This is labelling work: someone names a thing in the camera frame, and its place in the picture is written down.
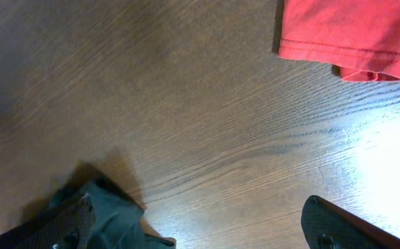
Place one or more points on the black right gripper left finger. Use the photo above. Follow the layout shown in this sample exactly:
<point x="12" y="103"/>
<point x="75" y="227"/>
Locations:
<point x="67" y="226"/>

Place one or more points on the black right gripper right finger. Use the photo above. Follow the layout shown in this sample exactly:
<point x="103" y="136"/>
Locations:
<point x="327" y="226"/>

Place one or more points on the dark green t-shirt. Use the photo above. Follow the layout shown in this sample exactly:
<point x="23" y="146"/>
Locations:
<point x="117" y="217"/>

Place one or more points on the red soccer t-shirt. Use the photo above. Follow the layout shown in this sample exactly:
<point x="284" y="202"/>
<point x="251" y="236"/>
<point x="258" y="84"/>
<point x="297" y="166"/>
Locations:
<point x="360" y="37"/>

